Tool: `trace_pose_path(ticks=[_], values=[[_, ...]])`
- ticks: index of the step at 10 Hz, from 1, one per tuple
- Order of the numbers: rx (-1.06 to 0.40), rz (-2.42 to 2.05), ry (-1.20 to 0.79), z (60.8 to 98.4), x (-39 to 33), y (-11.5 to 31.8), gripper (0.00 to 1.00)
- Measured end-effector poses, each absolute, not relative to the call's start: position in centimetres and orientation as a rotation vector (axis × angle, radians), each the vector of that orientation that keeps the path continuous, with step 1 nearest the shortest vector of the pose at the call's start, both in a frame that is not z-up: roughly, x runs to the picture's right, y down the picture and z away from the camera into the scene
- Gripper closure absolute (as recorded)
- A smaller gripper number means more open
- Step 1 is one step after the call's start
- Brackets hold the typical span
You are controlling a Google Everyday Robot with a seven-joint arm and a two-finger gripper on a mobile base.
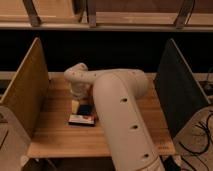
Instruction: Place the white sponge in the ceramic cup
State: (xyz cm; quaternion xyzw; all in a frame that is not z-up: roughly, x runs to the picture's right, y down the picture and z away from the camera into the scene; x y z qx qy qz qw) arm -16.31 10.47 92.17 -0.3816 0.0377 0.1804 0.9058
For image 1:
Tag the wooden shelf with brackets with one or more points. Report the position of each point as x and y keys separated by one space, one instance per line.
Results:
x=108 y=15

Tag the white and blue sponge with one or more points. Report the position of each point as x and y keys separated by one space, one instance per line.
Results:
x=79 y=108

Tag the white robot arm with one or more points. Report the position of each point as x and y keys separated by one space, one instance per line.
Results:
x=114 y=94

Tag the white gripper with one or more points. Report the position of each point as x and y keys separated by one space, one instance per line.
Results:
x=79 y=90

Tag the black rectangular box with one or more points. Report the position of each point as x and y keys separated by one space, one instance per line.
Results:
x=81 y=120

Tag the right dark side panel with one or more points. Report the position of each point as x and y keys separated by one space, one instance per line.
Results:
x=178 y=91

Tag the left wooden side panel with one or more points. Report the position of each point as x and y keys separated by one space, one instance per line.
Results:
x=23 y=98

